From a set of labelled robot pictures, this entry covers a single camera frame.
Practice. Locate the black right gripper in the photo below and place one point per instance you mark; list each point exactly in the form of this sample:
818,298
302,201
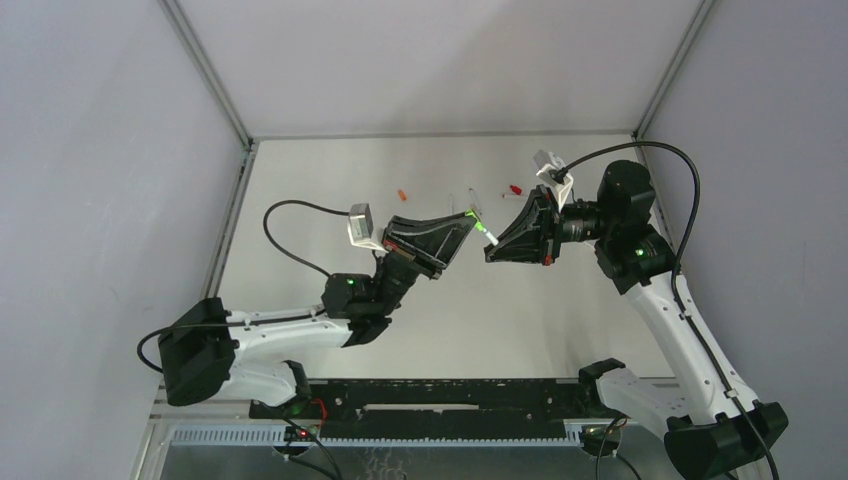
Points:
547,225

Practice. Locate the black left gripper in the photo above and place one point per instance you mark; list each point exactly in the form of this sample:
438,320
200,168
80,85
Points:
411,259

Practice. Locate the white pen green end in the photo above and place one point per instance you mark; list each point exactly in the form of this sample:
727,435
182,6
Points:
491,237

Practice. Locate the green pen cap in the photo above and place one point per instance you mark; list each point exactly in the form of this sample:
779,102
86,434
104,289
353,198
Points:
478,225

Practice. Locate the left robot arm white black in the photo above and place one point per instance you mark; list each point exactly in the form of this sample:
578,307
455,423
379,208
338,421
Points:
211,352

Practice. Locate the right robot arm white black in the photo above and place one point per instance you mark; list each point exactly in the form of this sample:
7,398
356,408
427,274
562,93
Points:
715,423

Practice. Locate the small circuit board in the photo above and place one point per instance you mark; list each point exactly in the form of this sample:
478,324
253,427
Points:
301,434

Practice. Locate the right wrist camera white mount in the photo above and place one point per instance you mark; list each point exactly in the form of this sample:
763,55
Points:
551,170

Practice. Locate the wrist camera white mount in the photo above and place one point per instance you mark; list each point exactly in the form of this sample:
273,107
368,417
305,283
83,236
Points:
362,231
551,170

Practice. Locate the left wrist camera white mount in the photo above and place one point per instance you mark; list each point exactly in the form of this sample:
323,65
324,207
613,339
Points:
362,231

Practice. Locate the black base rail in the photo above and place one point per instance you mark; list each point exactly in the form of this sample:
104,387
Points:
405,411

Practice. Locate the aluminium frame profile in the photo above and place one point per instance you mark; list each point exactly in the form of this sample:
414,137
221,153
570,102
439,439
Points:
230,220

